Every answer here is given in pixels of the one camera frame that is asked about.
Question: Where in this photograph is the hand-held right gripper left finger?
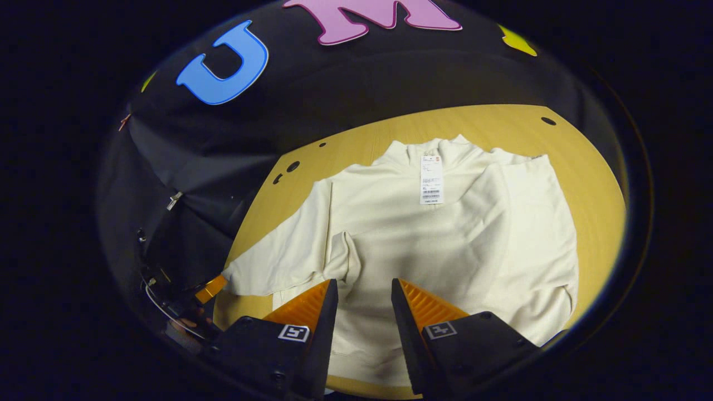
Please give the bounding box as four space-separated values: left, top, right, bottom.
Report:
203 278 339 401

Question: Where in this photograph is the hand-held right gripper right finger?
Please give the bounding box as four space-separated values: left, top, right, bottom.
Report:
391 278 544 399

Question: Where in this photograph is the cream sweatshirt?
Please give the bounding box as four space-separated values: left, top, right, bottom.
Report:
222 134 580 389

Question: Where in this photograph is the white paper hang tag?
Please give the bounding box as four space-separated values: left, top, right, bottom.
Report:
419 155 445 206

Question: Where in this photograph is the black backdrop cloth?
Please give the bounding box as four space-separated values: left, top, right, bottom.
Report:
97 0 630 335

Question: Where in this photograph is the thin white gripper cable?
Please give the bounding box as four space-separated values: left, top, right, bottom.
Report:
144 278 209 340

